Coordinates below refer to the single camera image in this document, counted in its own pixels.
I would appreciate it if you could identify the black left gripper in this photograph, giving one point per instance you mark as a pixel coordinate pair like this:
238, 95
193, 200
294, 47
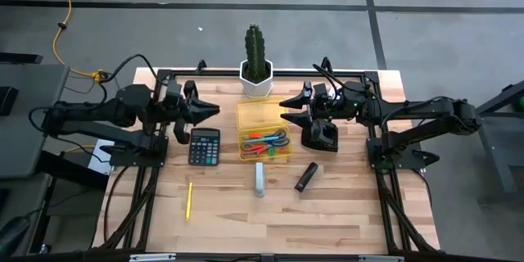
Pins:
184, 112

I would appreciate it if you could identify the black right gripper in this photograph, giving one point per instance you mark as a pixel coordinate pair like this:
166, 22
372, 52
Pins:
327, 112

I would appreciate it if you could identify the yellow transparent supply box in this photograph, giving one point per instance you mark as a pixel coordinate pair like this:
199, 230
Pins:
262, 110

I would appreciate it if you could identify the orange eraser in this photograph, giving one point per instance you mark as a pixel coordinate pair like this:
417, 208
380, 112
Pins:
255, 135

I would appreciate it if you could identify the yellow pencil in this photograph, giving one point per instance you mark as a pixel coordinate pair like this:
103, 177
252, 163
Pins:
188, 202

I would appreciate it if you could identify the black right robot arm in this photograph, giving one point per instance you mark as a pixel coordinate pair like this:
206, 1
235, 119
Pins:
430, 110

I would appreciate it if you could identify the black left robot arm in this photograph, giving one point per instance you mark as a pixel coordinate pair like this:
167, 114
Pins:
82, 110

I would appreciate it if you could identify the black box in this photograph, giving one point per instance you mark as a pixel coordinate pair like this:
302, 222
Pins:
8, 100

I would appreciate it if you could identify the black desk calculator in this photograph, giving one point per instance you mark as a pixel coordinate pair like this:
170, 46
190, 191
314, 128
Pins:
204, 147

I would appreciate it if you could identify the black hole punch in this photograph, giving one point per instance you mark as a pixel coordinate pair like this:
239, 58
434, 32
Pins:
323, 139

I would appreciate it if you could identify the white hexagonal plant pot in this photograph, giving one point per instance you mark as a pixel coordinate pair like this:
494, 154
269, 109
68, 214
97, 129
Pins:
256, 88

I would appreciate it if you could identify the green cactus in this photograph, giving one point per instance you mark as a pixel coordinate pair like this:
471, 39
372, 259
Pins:
256, 53

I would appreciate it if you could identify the white grey stapler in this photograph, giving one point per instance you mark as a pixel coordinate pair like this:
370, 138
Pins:
259, 180

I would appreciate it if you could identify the white paper sheet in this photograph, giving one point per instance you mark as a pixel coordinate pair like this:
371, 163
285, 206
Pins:
100, 159

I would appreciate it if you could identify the grey side table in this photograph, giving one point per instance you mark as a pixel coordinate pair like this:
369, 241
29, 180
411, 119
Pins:
24, 139

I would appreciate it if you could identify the black flat bar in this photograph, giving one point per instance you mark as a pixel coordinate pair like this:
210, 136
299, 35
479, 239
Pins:
20, 58

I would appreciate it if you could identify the grey table black legs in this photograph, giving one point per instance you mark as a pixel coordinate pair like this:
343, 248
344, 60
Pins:
511, 163

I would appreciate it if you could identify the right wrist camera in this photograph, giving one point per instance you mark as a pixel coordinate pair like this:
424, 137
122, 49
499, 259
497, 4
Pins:
321, 92

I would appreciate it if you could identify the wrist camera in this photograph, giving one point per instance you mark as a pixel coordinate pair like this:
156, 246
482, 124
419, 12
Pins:
173, 92
321, 92

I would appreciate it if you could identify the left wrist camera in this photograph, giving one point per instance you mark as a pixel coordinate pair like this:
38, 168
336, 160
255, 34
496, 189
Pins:
173, 92

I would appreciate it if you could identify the black aluminium table frame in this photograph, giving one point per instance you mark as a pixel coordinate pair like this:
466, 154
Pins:
286, 73

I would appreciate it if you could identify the silver metal bracket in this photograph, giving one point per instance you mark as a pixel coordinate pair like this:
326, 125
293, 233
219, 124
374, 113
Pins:
380, 258
151, 257

